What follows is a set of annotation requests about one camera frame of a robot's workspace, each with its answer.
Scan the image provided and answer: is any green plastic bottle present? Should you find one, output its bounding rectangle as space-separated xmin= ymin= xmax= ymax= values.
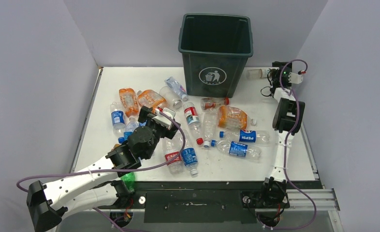
xmin=120 ymin=172 xmax=136 ymax=193

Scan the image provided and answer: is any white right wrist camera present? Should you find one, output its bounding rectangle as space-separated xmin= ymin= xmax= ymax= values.
xmin=288 ymin=71 xmax=306 ymax=84

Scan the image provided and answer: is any small brown red-capped bottle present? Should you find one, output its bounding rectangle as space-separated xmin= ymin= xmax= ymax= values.
xmin=200 ymin=97 xmax=230 ymax=110

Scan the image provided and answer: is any clear bottle red label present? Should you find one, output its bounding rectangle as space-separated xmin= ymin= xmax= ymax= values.
xmin=183 ymin=101 xmax=204 ymax=145

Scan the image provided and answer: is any crushed orange bottle right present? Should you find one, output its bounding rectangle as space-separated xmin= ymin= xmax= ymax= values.
xmin=218 ymin=105 xmax=257 ymax=130

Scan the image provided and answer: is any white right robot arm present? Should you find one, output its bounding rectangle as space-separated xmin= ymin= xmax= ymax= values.
xmin=255 ymin=61 xmax=306 ymax=208

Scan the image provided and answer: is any small clear bottle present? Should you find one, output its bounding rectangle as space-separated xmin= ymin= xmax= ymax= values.
xmin=246 ymin=68 xmax=271 ymax=80

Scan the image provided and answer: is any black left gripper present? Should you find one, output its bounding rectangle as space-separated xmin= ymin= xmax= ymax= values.
xmin=139 ymin=106 xmax=178 ymax=160

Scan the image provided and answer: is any dark green plastic trash bin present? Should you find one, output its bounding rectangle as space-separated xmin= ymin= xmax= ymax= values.
xmin=178 ymin=14 xmax=254 ymax=98

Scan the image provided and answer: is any red label bottle front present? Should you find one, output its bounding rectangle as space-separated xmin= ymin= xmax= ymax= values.
xmin=162 ymin=136 xmax=184 ymax=175

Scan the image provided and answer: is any crushed orange bottle far left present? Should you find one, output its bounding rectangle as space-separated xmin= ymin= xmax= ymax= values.
xmin=119 ymin=88 xmax=139 ymax=117

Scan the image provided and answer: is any Pepsi bottle blue label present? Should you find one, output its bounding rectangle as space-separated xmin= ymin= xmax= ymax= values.
xmin=219 ymin=130 xmax=270 ymax=145

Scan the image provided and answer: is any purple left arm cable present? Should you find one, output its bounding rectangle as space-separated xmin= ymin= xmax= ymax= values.
xmin=16 ymin=111 xmax=187 ymax=232

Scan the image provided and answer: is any blue label bottle far left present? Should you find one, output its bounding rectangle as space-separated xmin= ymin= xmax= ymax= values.
xmin=110 ymin=101 xmax=126 ymax=144

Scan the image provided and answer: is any crushed orange bottle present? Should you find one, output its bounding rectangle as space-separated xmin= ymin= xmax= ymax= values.
xmin=218 ymin=105 xmax=257 ymax=130
xmin=119 ymin=88 xmax=139 ymax=117
xmin=137 ymin=89 xmax=169 ymax=110

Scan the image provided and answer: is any blue label bottle front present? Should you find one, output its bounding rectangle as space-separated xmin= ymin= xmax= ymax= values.
xmin=179 ymin=130 xmax=198 ymax=177

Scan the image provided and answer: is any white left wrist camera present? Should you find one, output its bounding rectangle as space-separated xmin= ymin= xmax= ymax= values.
xmin=152 ymin=107 xmax=176 ymax=130

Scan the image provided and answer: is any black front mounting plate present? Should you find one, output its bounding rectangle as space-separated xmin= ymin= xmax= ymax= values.
xmin=98 ymin=181 xmax=323 ymax=224

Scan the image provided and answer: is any aluminium rail frame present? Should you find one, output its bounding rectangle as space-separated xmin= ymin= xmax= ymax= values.
xmin=286 ymin=121 xmax=340 ymax=213

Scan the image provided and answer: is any light blue water bottle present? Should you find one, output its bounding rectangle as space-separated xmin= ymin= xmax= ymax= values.
xmin=124 ymin=116 xmax=140 ymax=140

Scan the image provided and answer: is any crushed clear bottle white cap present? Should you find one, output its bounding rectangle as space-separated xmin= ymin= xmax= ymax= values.
xmin=164 ymin=76 xmax=189 ymax=101

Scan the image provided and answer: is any crushed orange bottle middle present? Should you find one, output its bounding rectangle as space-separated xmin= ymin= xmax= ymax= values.
xmin=137 ymin=89 xmax=169 ymax=110

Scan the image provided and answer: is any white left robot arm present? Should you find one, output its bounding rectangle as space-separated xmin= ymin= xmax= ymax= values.
xmin=26 ymin=106 xmax=180 ymax=232

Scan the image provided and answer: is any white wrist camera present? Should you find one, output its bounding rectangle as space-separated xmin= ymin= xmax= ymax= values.
xmin=152 ymin=107 xmax=176 ymax=130
xmin=288 ymin=71 xmax=306 ymax=84

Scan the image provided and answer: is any clear bottle blue label right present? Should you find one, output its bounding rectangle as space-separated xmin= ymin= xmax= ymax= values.
xmin=211 ymin=140 xmax=262 ymax=161

